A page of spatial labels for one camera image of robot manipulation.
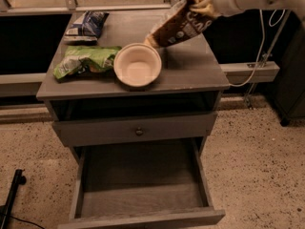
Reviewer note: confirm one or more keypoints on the black stand base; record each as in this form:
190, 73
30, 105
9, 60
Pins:
5, 210

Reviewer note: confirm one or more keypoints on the green chip bag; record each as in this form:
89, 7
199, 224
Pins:
80, 59

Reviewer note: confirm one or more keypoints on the open grey bottom drawer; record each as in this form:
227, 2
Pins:
146, 185

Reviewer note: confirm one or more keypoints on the grey wooden drawer cabinet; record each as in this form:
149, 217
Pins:
191, 83

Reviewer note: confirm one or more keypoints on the grey metal floor beam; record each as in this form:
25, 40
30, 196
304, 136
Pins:
26, 84

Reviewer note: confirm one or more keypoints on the blue chip bag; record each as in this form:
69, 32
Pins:
88, 27

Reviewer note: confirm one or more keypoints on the closed grey drawer with knob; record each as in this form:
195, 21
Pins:
133, 129

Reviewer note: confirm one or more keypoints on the white paper bowl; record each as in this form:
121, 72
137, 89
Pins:
137, 65

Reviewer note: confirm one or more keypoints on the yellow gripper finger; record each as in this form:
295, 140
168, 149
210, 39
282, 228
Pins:
208, 9

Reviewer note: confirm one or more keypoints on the brown chip bag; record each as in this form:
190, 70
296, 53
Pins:
180, 23

